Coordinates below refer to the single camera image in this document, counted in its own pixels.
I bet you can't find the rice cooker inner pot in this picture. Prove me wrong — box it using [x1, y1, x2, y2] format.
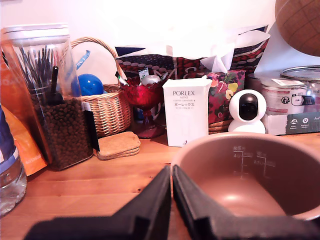
[170, 131, 320, 221]

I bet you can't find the wicker basket with handle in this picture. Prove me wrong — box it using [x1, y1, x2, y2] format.
[67, 36, 133, 139]

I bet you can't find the white cloth with blue print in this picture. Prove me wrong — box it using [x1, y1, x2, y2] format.
[71, 41, 120, 86]

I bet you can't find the glass jar with metal lid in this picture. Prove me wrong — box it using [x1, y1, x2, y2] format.
[279, 65, 320, 112]

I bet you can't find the clear glass bottle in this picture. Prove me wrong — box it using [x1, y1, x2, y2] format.
[0, 104, 28, 217]

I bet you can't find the green and white packet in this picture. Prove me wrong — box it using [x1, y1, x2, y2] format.
[138, 66, 150, 81]

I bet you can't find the white security camera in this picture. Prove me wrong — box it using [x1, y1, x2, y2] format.
[227, 89, 268, 135]

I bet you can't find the black scoop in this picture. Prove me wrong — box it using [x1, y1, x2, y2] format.
[47, 66, 65, 106]

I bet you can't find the flat wicker tray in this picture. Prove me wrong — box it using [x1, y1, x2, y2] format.
[208, 118, 234, 135]

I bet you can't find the thin white and green sachet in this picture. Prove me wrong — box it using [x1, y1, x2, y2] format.
[114, 70, 130, 86]

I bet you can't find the white Porlex box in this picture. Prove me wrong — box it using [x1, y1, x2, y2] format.
[162, 74, 213, 148]

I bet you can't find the can with white label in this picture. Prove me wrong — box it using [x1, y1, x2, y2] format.
[261, 77, 316, 116]

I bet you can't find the cork globe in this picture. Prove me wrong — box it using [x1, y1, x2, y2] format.
[274, 0, 320, 58]

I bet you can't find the blue ball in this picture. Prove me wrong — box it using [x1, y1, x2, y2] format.
[71, 73, 105, 97]

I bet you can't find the orange bag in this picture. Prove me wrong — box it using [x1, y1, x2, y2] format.
[0, 28, 53, 177]

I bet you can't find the white and green carton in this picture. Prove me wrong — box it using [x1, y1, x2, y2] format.
[261, 111, 320, 136]

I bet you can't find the red glass goblet bowl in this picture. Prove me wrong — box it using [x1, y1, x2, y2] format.
[119, 76, 166, 140]

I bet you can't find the floral tissue box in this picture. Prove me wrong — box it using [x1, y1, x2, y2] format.
[206, 69, 247, 125]

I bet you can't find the white dome-shaped object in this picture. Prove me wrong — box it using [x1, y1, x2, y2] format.
[140, 74, 162, 86]

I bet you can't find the cork coaster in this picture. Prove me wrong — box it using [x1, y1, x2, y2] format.
[96, 151, 140, 161]
[96, 131, 141, 155]
[96, 147, 141, 158]

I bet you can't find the white tissue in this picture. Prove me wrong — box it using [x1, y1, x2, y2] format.
[199, 53, 235, 75]

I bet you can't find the clear jar with white lid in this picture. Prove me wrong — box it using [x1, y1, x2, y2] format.
[2, 22, 101, 172]

